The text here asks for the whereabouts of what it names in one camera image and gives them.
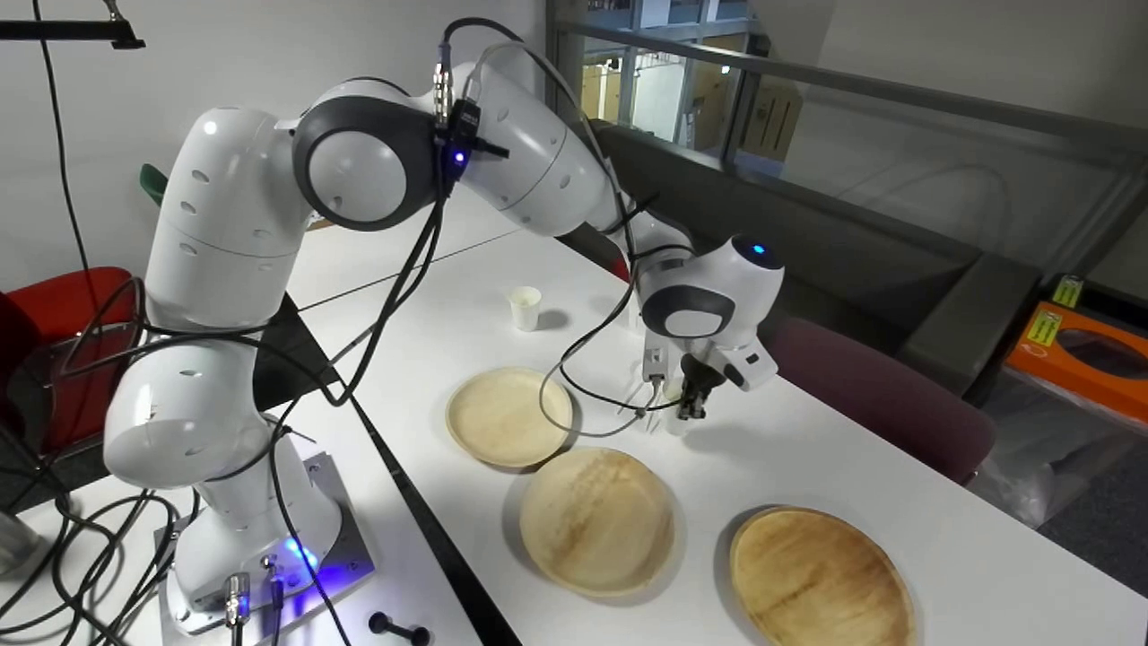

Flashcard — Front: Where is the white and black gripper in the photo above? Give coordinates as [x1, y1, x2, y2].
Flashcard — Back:
[642, 333, 779, 421]

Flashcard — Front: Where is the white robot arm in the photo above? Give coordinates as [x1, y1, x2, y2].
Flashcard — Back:
[104, 62, 784, 610]

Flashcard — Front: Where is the left white paper cup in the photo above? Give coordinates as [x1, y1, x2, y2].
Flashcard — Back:
[509, 287, 541, 330]

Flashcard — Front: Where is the middle wooden plate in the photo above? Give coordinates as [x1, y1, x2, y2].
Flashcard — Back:
[518, 448, 680, 597]

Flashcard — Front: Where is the pale wooden plate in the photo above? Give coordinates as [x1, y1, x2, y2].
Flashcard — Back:
[446, 368, 573, 471]

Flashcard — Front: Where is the dark wooden plate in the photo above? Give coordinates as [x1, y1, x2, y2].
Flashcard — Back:
[727, 506, 920, 646]

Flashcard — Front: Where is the dark maroon chair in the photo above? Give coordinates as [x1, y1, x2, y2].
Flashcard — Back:
[773, 318, 993, 484]

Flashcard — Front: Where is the dark grey sofa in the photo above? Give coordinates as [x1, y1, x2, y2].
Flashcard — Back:
[597, 122, 1041, 402]

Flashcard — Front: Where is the small black dumbbell tool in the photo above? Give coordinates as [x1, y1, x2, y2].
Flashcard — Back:
[370, 610, 432, 646]

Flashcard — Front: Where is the orange box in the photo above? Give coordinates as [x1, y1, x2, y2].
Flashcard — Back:
[1008, 302, 1148, 422]

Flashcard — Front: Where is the red chair behind robot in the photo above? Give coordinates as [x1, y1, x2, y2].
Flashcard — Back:
[0, 265, 140, 455]

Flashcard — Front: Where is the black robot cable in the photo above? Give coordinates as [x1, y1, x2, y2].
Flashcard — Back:
[536, 175, 675, 440]

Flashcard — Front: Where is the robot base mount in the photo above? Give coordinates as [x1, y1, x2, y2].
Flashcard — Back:
[163, 448, 372, 646]

